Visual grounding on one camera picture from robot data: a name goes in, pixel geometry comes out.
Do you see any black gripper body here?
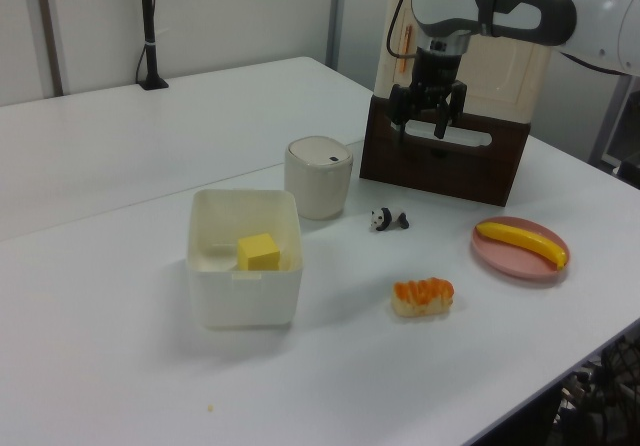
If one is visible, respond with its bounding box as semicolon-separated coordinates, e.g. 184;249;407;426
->
407;49;462;110

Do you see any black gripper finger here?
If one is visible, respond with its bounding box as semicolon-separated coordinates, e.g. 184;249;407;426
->
434;79;469;139
389;83;414;142

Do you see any yellow foam cube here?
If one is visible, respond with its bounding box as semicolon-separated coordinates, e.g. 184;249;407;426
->
236;232;281;272

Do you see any white plastic box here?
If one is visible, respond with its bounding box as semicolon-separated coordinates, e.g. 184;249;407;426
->
184;188;305;331

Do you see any cream toy kitchen cabinet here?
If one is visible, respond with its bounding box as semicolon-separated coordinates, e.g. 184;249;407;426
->
373;0;551;125

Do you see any panda figurine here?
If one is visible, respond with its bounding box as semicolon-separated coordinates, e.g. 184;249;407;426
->
369;206;410;233

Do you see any beige lidded bin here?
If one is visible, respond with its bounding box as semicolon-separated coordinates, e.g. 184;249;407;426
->
283;135;354;221

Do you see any yellow toy banana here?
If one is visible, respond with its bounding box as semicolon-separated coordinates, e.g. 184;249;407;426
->
474;221;569;270

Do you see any pink plate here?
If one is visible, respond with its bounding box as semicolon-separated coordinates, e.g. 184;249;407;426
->
470;215;571;281

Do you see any toy bread with orange topping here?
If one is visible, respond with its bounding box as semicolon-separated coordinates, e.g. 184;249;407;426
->
390;276;456;318

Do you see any black table clamp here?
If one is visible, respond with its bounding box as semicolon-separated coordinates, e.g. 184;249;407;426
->
135;0;170;91

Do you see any copper cabinet handle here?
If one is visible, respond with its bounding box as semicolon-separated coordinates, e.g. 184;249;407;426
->
398;24;415;75

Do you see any white drawer handle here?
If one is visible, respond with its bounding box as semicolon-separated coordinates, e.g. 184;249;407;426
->
407;118;494;148

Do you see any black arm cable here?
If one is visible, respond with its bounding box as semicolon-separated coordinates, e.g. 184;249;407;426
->
386;0;429;62

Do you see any black wire fan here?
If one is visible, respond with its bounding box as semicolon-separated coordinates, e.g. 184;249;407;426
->
559;335;640;446

